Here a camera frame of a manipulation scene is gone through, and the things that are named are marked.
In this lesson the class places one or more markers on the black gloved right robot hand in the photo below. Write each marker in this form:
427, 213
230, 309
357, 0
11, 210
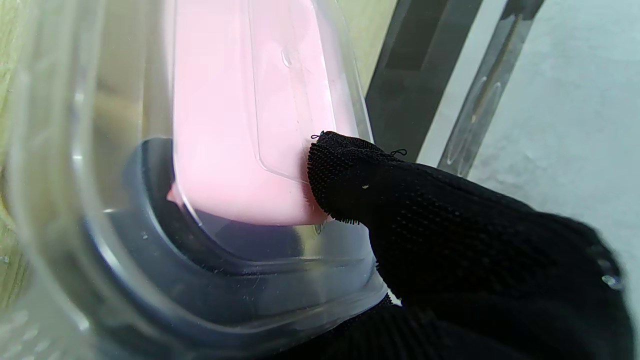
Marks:
475, 280

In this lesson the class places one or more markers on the clear plastic lid pink sheet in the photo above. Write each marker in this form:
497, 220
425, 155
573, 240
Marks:
225, 125

